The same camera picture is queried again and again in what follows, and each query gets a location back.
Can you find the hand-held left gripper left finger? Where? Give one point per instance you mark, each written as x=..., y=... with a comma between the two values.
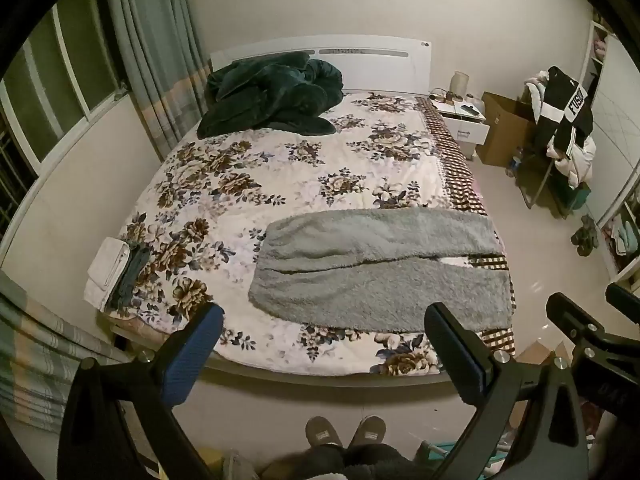
x=197, y=355

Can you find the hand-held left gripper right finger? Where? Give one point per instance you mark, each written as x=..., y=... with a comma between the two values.
x=457, y=360

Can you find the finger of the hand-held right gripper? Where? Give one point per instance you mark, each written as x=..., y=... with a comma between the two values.
x=625, y=296
x=570, y=312

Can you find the grey fleece pants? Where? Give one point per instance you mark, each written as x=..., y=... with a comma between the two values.
x=350, y=270

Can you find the dark slippers pair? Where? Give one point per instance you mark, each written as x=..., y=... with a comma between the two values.
x=584, y=237

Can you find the dark green folded cloth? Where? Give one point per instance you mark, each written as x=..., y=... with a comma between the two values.
x=131, y=275

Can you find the person's right grey slipper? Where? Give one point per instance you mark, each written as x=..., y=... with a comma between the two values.
x=367, y=431

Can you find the person's grey slipper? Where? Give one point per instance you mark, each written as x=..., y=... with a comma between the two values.
x=367, y=431
x=322, y=432

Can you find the white folded towel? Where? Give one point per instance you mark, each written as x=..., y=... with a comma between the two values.
x=106, y=270

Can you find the white padded garment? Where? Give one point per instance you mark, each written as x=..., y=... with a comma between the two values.
x=580, y=162

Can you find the person's left grey slipper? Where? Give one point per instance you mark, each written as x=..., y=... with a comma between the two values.
x=322, y=432

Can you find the person's dark trouser legs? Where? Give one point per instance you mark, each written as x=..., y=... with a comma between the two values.
x=345, y=462

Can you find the grey green striped curtain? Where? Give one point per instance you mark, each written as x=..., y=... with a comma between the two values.
x=150, y=60
x=45, y=350

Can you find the blue bottle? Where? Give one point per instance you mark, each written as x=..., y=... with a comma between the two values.
x=515, y=162

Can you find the white wardrobe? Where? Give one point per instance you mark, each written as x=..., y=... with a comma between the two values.
x=620, y=125

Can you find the floral bed blanket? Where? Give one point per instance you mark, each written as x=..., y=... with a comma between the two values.
x=250, y=170

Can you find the large cardboard box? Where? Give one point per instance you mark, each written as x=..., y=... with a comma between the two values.
x=505, y=130

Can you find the black and white jacket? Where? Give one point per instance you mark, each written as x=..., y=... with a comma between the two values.
x=570, y=105

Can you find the white nightstand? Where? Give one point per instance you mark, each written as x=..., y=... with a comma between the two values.
x=470, y=132

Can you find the pale pink garment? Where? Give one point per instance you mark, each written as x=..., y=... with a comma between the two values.
x=535, y=95

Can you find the dark remote control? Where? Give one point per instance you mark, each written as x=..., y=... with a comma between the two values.
x=469, y=108

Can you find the white table lamp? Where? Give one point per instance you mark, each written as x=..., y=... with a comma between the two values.
x=460, y=82

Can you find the dark green duvet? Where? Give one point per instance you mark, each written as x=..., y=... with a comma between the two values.
x=270, y=95

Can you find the metal frame chair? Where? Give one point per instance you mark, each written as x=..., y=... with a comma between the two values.
x=537, y=180

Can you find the white bed frame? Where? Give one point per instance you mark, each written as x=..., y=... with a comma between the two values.
x=375, y=67

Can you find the white frame window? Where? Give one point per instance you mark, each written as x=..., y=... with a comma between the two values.
x=55, y=85

